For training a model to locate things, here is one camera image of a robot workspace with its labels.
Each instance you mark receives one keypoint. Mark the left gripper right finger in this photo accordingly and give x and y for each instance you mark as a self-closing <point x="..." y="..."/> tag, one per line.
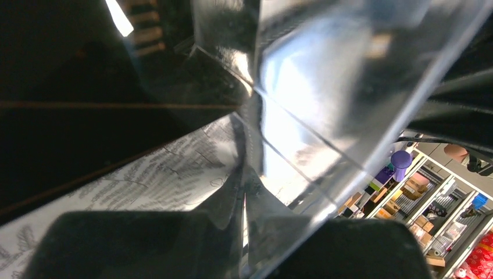
<point x="315" y="243"/>

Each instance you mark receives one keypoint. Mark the floral patterned table mat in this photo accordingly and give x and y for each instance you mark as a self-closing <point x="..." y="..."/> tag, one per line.
<point x="177" y="177"/>

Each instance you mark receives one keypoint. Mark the clear acrylic card stand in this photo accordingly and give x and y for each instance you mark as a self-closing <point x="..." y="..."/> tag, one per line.
<point x="331" y="83"/>

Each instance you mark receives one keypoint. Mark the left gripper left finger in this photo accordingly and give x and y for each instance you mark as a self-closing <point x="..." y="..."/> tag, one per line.
<point x="205" y="242"/>

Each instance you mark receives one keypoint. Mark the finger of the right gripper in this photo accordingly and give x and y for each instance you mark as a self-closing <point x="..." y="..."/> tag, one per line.
<point x="459" y="111"/>

